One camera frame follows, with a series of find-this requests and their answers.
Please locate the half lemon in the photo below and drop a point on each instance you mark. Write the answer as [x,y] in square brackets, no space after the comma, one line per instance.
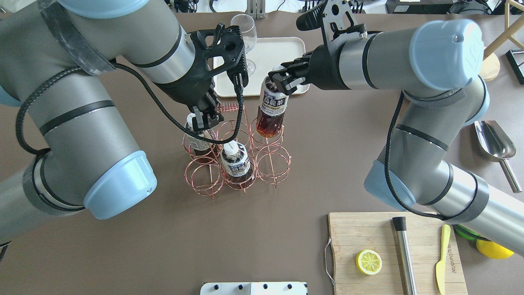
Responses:
[368,262]

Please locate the black stand at edge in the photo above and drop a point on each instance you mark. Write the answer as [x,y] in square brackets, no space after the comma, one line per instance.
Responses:
[515,66]

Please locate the lower yellow lemon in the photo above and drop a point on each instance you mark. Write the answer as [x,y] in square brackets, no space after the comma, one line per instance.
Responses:
[493,250]

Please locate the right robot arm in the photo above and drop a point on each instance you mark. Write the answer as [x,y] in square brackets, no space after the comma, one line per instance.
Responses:
[436,67]

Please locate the clear wine glass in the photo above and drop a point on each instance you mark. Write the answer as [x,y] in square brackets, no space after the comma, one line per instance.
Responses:
[248,29]

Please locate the aluminium frame post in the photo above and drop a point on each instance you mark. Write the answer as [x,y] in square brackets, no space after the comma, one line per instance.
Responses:
[256,9]

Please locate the green lime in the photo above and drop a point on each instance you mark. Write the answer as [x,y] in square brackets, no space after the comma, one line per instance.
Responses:
[467,234]

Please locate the tea bottle white cap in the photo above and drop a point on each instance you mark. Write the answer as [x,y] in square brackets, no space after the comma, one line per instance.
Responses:
[271,110]

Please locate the copper wire bottle basket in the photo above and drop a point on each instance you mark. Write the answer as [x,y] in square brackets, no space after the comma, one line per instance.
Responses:
[270,160]

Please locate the tea bottle front left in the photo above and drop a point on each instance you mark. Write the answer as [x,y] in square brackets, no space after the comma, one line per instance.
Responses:
[237,166]

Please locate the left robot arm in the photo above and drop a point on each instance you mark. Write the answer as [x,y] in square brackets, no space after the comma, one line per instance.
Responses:
[85,157]

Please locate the cream rabbit tray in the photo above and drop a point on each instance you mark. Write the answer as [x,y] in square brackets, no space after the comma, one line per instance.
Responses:
[267,53]

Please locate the yellow plastic knife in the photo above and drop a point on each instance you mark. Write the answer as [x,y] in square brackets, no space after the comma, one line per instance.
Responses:
[440,266]

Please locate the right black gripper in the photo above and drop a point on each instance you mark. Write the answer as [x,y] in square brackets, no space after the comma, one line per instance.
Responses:
[323,69]

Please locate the bamboo cutting board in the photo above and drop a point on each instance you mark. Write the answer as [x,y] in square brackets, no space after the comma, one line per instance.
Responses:
[353,232]

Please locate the steel muddler black tip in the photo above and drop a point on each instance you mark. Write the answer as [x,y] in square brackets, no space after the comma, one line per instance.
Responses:
[407,269]

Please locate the metal ice scoop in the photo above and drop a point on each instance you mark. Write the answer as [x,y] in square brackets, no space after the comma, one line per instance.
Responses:
[498,147]

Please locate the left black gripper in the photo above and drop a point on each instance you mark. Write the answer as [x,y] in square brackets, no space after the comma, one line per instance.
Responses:
[183,91]

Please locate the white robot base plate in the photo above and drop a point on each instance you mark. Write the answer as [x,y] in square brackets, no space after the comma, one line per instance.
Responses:
[255,288]

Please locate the tea bottle far left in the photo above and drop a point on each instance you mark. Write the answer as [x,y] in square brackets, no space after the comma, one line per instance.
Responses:
[200,147]

